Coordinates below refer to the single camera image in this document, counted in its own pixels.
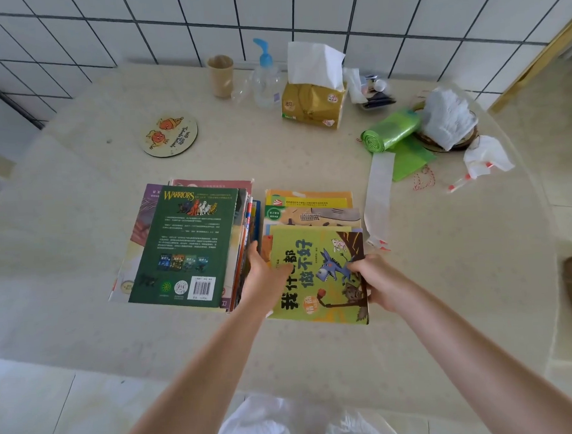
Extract person's right hand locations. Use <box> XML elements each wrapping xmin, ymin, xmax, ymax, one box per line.
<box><xmin>346</xmin><ymin>252</ymin><xmax>414</xmax><ymax>317</ymax></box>

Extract person's left hand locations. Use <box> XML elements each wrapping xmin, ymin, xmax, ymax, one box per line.
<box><xmin>237</xmin><ymin>240</ymin><xmax>297</xmax><ymax>318</ymax></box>

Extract lime donkey cover book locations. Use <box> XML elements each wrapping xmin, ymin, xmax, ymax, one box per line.
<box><xmin>266</xmin><ymin>220</ymin><xmax>370</xmax><ymax>329</ymax></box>

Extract tan drawing cover book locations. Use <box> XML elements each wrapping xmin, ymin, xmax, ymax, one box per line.
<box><xmin>260</xmin><ymin>203</ymin><xmax>363</xmax><ymax>236</ymax></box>

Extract stack of mixed books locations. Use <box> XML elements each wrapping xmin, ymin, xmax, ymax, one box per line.
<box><xmin>103</xmin><ymin>175</ymin><xmax>267</xmax><ymax>320</ymax></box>

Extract yellow orange cover book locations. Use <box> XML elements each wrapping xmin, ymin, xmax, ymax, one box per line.
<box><xmin>264</xmin><ymin>186</ymin><xmax>354</xmax><ymax>213</ymax></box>

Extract person's right forearm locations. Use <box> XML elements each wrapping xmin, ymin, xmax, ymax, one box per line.
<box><xmin>390</xmin><ymin>277</ymin><xmax>572</xmax><ymax>434</ymax></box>

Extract person's left forearm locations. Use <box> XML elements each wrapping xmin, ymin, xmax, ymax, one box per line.
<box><xmin>108</xmin><ymin>302</ymin><xmax>275</xmax><ymax>434</ymax></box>

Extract person's white trousers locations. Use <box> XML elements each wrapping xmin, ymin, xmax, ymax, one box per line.
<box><xmin>211</xmin><ymin>387</ymin><xmax>405</xmax><ymax>434</ymax></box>

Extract beige speckled table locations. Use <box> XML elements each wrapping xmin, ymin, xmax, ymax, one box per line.
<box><xmin>0</xmin><ymin>44</ymin><xmax>565</xmax><ymax>434</ymax></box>

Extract brown woven basket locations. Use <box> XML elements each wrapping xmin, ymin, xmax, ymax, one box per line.
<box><xmin>411</xmin><ymin>99</ymin><xmax>481</xmax><ymax>155</ymax></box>

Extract green bin bag roll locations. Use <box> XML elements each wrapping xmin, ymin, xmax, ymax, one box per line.
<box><xmin>360</xmin><ymin>106</ymin><xmax>439</xmax><ymax>184</ymax></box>

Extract white red plastic bag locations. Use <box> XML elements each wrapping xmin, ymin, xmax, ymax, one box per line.
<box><xmin>445</xmin><ymin>133</ymin><xmax>517</xmax><ymax>194</ymax></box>

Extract round cartoon coaster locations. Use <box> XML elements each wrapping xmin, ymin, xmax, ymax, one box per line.
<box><xmin>139</xmin><ymin>112</ymin><xmax>200</xmax><ymax>159</ymax></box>

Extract tray of small items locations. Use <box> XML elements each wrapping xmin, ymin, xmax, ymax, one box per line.
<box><xmin>343</xmin><ymin>65</ymin><xmax>398</xmax><ymax>113</ymax></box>

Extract yellow tissue pack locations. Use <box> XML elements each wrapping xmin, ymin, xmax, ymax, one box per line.
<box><xmin>278</xmin><ymin>39</ymin><xmax>350</xmax><ymax>132</ymax></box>

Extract small clear bottle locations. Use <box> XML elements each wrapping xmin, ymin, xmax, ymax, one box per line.
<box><xmin>230</xmin><ymin>73</ymin><xmax>255</xmax><ymax>105</ymax></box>

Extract clear blue pump bottle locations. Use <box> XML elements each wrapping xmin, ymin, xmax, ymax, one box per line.
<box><xmin>249</xmin><ymin>37</ymin><xmax>284</xmax><ymax>110</ymax></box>

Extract beige cup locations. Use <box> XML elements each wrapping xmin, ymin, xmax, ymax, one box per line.
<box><xmin>206</xmin><ymin>54</ymin><xmax>236</xmax><ymax>99</ymax></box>

